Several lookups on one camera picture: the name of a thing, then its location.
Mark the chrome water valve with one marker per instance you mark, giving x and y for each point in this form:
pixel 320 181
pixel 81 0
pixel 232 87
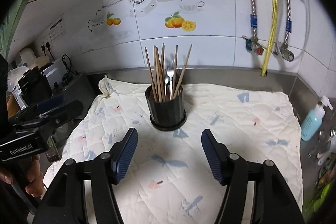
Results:
pixel 281 49

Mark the silver metal fork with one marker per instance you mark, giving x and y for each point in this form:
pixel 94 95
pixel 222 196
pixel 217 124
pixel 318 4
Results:
pixel 171 73

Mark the wall power socket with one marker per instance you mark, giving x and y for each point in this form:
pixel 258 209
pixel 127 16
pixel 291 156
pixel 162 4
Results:
pixel 46 45

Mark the red handle water valve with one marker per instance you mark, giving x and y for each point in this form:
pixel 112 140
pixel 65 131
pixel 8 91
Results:
pixel 252 45

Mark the blue soap pump bottle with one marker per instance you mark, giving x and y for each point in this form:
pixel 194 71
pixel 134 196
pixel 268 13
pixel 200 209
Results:
pixel 314 118

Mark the green dish rack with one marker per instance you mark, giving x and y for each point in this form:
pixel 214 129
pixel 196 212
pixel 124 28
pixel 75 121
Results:
pixel 322 206

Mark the black utensil holder cup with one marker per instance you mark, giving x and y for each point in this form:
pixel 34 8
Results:
pixel 166 116

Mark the white quilted patterned mat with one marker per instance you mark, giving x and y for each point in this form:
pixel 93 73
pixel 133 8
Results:
pixel 169 179

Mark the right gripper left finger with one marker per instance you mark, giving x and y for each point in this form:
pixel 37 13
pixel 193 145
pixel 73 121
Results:
pixel 64 201

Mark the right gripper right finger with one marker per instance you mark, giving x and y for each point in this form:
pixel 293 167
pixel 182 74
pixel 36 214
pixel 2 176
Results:
pixel 273 201

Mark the silver metal spoon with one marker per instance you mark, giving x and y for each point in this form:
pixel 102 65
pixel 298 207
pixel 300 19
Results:
pixel 167 89

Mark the left hand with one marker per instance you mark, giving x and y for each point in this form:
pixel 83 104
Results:
pixel 35 187

